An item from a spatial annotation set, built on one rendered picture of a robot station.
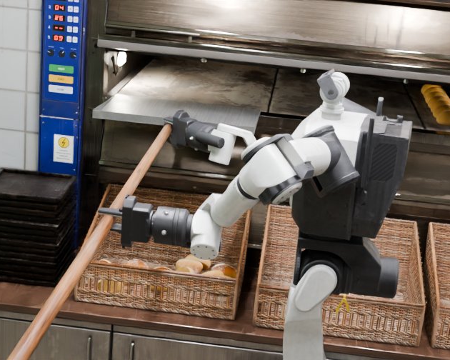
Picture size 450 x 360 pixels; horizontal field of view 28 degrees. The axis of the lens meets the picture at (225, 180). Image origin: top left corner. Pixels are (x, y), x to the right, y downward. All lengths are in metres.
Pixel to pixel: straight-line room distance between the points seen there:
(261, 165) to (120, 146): 1.54
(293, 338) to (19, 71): 1.51
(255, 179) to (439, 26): 1.51
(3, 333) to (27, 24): 1.11
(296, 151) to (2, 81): 1.74
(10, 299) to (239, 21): 1.24
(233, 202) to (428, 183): 1.52
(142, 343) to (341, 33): 1.27
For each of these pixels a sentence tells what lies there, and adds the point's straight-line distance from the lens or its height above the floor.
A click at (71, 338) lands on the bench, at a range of 3.09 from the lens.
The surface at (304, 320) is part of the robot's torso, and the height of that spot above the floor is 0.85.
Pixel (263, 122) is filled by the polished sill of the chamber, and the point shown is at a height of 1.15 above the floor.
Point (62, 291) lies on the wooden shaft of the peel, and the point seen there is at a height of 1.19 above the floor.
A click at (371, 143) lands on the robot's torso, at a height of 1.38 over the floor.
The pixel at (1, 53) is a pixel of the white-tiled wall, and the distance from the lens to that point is 3.42.
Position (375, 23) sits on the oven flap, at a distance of 3.22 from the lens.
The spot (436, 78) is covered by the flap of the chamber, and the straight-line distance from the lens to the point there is 3.12.
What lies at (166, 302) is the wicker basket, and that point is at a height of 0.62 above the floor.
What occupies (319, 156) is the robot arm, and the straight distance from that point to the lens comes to 2.00.
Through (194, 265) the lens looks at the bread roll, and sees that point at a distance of 3.28.
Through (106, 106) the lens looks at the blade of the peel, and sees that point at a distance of 3.22.
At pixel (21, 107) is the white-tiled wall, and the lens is 3.44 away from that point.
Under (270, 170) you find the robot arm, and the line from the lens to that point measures 1.89.
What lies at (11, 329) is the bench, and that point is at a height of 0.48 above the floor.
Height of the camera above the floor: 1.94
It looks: 18 degrees down
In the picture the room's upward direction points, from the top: 5 degrees clockwise
